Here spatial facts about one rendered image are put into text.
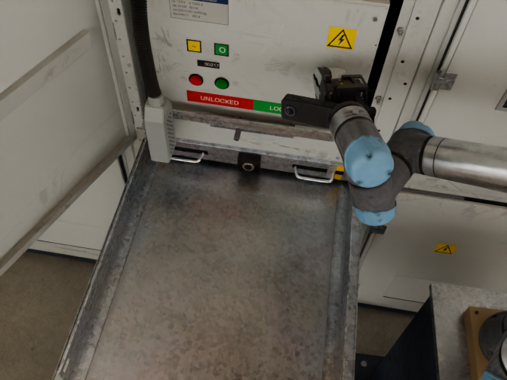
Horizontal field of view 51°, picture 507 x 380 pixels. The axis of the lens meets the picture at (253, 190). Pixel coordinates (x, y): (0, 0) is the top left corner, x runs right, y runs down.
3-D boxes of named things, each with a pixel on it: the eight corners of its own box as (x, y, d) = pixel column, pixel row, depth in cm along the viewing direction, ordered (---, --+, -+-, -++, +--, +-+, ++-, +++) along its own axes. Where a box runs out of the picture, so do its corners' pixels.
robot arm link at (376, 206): (413, 194, 100) (408, 150, 93) (385, 235, 95) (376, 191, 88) (377, 185, 105) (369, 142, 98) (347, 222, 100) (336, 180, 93)
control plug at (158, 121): (170, 163, 130) (162, 114, 116) (150, 160, 130) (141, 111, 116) (177, 140, 134) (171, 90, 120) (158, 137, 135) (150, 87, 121)
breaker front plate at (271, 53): (342, 169, 137) (387, 10, 98) (160, 142, 140) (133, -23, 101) (342, 165, 137) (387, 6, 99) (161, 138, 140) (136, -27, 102)
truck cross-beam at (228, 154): (349, 181, 140) (354, 167, 135) (151, 151, 143) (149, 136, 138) (350, 167, 143) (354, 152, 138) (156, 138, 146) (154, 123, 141)
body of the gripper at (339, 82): (355, 105, 109) (372, 136, 100) (314, 107, 108) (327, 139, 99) (360, 71, 104) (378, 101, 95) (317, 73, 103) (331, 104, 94)
